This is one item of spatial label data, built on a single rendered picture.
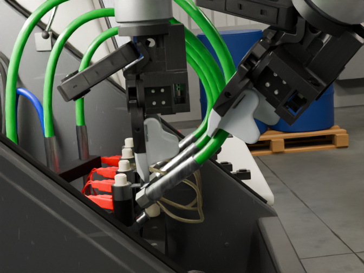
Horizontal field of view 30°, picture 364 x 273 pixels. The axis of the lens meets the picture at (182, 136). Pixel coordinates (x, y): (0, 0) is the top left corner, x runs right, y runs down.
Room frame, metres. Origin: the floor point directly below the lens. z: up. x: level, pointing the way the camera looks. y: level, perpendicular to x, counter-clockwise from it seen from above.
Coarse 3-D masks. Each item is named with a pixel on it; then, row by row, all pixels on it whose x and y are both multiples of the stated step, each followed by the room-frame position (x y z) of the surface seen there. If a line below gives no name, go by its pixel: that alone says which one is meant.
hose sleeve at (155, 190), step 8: (184, 160) 0.77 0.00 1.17; (192, 160) 0.76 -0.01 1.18; (176, 168) 0.77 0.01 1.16; (184, 168) 0.77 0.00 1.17; (192, 168) 0.76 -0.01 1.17; (168, 176) 0.78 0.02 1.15; (176, 176) 0.77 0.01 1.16; (184, 176) 0.77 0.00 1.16; (152, 184) 0.79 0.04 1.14; (160, 184) 0.78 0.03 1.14; (168, 184) 0.78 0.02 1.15; (176, 184) 0.78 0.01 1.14; (152, 192) 0.78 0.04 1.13; (160, 192) 0.78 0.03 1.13
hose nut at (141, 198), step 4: (144, 188) 0.80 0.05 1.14; (140, 192) 0.80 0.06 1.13; (144, 192) 0.79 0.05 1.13; (136, 196) 0.80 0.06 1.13; (140, 196) 0.79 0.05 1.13; (144, 196) 0.79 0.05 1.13; (136, 200) 0.79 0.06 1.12; (140, 200) 0.79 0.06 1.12; (144, 200) 0.79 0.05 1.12; (148, 200) 0.78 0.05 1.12; (152, 200) 0.79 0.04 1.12; (140, 204) 0.79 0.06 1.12; (144, 204) 0.79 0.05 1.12; (148, 204) 0.79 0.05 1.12; (152, 204) 0.79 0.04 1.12
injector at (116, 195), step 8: (112, 184) 0.90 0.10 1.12; (128, 184) 0.89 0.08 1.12; (112, 192) 0.89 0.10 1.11; (120, 192) 0.88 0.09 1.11; (128, 192) 0.88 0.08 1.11; (120, 200) 0.88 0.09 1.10; (128, 200) 0.88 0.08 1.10; (120, 208) 0.88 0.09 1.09; (128, 208) 0.88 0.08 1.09; (120, 216) 0.88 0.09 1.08; (128, 216) 0.88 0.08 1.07; (144, 216) 0.89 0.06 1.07; (128, 224) 0.88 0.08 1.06; (136, 224) 0.89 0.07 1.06
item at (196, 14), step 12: (180, 0) 0.77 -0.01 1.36; (192, 12) 0.76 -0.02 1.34; (204, 24) 0.76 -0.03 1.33; (216, 36) 0.75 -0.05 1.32; (216, 48) 0.75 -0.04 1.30; (228, 60) 0.75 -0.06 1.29; (228, 72) 0.75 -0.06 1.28; (216, 132) 0.76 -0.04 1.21; (216, 144) 0.75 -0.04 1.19; (204, 156) 0.76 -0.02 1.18
